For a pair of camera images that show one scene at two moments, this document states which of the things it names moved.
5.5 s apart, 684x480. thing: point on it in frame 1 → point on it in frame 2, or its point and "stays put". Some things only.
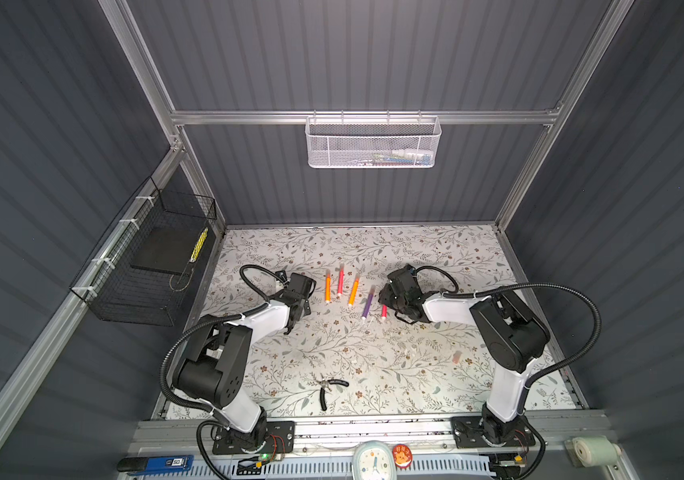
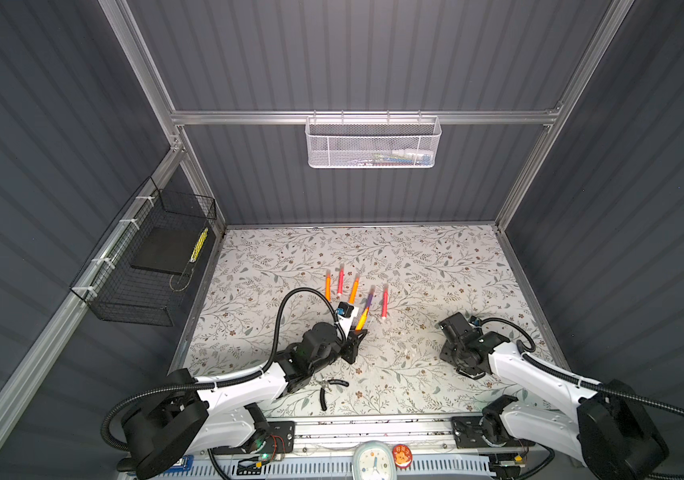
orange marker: (352, 298) stays put
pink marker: (341, 280) stays put
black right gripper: (384, 296) → (444, 353)
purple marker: (368, 302) stays put
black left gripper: (306, 308) → (351, 345)
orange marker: (328, 286) stays put
